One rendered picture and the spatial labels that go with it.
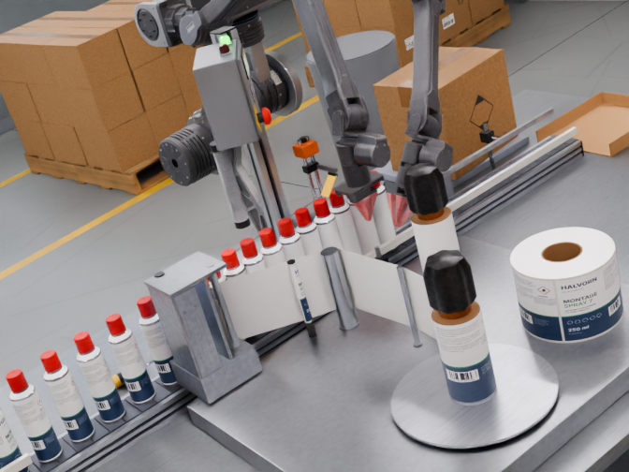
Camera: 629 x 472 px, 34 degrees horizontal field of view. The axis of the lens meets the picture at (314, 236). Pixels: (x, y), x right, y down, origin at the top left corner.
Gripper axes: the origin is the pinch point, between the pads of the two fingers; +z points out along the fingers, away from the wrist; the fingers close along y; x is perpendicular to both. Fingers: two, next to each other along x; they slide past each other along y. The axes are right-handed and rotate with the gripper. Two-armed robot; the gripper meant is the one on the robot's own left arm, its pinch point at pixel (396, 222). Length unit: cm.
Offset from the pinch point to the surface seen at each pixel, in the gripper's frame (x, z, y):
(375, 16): 217, -114, -296
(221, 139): -52, -8, -4
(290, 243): -30.9, 10.1, 1.0
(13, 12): 101, -76, -565
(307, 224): -26.9, 5.2, 0.2
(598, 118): 75, -44, -8
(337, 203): -19.4, -1.0, -0.3
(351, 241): -13.2, 6.7, 0.6
